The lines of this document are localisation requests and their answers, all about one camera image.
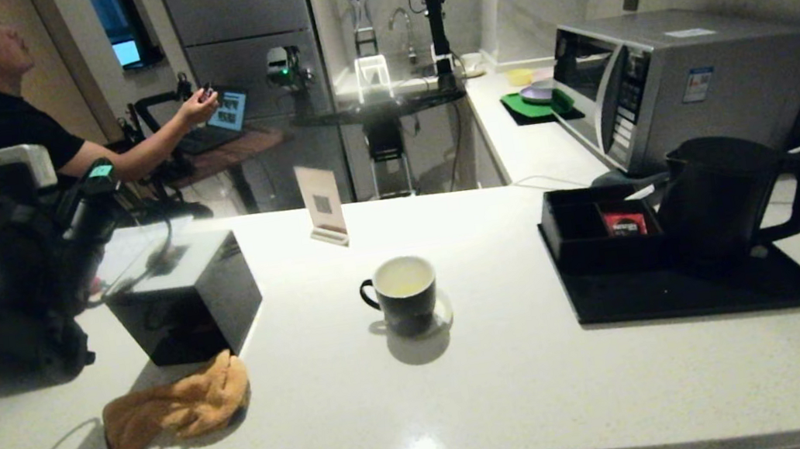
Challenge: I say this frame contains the black electric kettle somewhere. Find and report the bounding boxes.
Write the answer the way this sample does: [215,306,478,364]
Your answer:
[646,123,800,275]

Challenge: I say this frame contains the black compartment organizer box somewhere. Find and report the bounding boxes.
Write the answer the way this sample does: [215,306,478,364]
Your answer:
[536,176,676,282]

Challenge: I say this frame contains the red tea packet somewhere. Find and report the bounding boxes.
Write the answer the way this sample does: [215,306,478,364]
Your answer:
[600,207,649,241]

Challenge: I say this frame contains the black office chair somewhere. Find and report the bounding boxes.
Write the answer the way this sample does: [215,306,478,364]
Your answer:
[125,150,213,230]

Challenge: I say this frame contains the black teleoperation rig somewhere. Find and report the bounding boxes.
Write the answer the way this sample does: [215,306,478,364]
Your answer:
[128,72,208,185]

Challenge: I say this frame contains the man in black shirt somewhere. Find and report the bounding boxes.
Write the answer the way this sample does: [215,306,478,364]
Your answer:
[0,0,236,249]

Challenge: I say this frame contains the black tissue box white lid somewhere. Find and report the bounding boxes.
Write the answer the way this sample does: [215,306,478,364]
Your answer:
[95,224,271,375]

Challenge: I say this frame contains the blue lit monitor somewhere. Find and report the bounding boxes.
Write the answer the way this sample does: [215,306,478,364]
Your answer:
[87,0,163,74]

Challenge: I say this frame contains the small wooden table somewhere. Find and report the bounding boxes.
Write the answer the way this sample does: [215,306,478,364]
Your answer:
[157,122,297,226]

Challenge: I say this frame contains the open laptop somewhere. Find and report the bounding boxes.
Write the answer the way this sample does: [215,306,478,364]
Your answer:
[174,81,257,157]

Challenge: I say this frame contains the orange cloth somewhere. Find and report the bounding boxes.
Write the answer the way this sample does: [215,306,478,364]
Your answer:
[95,347,260,449]

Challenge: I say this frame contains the QR code table sign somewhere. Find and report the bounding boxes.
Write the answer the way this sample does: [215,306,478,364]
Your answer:
[294,161,353,254]

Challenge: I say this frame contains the black device green light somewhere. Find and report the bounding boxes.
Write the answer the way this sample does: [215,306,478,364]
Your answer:
[264,42,316,98]

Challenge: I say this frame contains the grey refrigerator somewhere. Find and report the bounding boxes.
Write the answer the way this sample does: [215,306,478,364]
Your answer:
[157,0,358,225]

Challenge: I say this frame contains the black round tabletop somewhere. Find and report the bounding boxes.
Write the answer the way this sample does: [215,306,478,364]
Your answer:
[290,82,471,134]

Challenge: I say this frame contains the black mug white inside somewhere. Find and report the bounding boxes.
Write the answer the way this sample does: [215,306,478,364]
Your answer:
[357,253,445,342]

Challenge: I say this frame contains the chrome faucet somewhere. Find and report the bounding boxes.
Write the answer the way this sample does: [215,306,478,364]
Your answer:
[385,5,423,69]

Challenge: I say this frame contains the white base cabinet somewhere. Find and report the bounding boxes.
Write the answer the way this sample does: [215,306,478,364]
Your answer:
[465,97,514,191]

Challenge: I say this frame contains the green mat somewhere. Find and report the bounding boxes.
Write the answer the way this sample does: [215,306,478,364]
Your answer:
[499,82,584,130]

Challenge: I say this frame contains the purple plate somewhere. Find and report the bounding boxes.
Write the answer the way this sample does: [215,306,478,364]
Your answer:
[518,80,560,108]

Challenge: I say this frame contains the white sachet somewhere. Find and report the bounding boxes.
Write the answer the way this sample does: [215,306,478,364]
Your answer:
[620,182,659,204]

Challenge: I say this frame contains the black serving tray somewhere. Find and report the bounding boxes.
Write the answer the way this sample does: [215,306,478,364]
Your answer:
[537,188,800,343]

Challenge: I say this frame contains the silver microwave oven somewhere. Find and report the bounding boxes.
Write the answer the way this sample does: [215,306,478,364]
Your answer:
[544,0,800,190]

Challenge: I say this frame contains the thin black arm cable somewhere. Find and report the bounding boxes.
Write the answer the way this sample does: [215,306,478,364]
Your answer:
[82,208,182,299]

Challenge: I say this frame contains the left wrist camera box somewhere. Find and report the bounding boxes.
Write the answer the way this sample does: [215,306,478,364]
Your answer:
[0,140,60,195]

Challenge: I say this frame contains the black table pedestal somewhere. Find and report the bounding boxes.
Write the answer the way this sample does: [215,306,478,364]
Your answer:
[362,116,416,202]

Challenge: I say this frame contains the white glowing frame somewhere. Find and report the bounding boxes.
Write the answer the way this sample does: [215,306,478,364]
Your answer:
[353,53,395,104]

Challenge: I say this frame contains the black hanging cable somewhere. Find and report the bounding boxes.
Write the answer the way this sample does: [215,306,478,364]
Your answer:
[437,97,475,191]

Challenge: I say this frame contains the thin white cord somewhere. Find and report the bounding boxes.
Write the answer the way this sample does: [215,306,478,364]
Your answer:
[511,171,560,198]

